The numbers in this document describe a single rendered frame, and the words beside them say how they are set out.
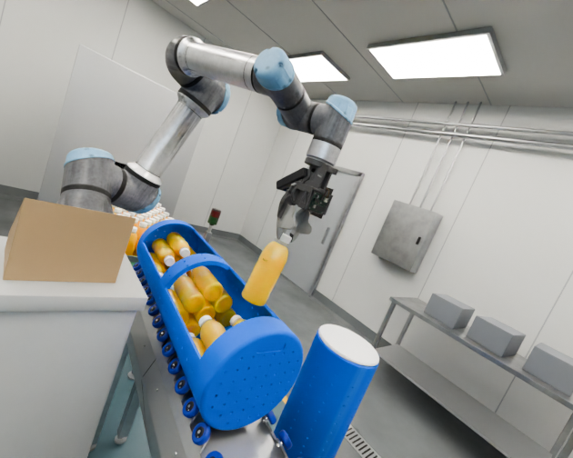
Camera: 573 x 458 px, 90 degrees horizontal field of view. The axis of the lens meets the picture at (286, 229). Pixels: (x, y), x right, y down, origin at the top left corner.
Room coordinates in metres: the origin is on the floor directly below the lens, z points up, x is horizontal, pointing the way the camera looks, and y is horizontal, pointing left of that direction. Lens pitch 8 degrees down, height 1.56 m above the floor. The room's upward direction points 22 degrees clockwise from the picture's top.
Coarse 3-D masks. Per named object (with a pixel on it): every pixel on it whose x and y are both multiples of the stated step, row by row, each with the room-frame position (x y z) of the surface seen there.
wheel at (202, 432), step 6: (198, 426) 0.60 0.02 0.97; (204, 426) 0.60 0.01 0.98; (192, 432) 0.60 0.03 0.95; (198, 432) 0.59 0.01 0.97; (204, 432) 0.59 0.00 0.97; (210, 432) 0.59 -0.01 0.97; (192, 438) 0.58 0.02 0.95; (198, 438) 0.58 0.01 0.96; (204, 438) 0.58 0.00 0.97; (198, 444) 0.57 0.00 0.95
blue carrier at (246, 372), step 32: (160, 224) 1.23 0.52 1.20; (192, 256) 0.96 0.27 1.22; (160, 288) 0.90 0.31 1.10; (256, 320) 0.67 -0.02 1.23; (192, 352) 0.64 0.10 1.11; (224, 352) 0.59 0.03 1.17; (256, 352) 0.63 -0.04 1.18; (288, 352) 0.69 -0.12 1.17; (192, 384) 0.61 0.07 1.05; (224, 384) 0.59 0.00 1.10; (256, 384) 0.65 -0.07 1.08; (288, 384) 0.73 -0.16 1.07; (224, 416) 0.61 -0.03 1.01; (256, 416) 0.68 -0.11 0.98
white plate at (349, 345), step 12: (324, 324) 1.28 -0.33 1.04; (324, 336) 1.16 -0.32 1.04; (336, 336) 1.20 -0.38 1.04; (348, 336) 1.26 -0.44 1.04; (360, 336) 1.31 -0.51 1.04; (336, 348) 1.10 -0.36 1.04; (348, 348) 1.14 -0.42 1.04; (360, 348) 1.18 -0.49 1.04; (372, 348) 1.23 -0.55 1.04; (348, 360) 1.06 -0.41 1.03; (360, 360) 1.08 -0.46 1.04; (372, 360) 1.12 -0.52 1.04
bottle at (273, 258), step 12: (276, 240) 0.72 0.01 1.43; (264, 252) 0.72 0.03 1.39; (276, 252) 0.70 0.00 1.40; (264, 264) 0.70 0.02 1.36; (276, 264) 0.70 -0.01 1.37; (252, 276) 0.71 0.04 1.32; (264, 276) 0.70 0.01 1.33; (276, 276) 0.71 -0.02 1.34; (252, 288) 0.70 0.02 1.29; (264, 288) 0.70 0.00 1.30; (252, 300) 0.69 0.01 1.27; (264, 300) 0.70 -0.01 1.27
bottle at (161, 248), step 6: (156, 240) 1.25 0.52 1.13; (162, 240) 1.26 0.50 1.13; (156, 246) 1.21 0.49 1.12; (162, 246) 1.19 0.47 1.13; (168, 246) 1.21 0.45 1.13; (156, 252) 1.18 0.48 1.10; (162, 252) 1.16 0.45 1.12; (168, 252) 1.16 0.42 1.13; (162, 258) 1.14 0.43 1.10; (174, 258) 1.17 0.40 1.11
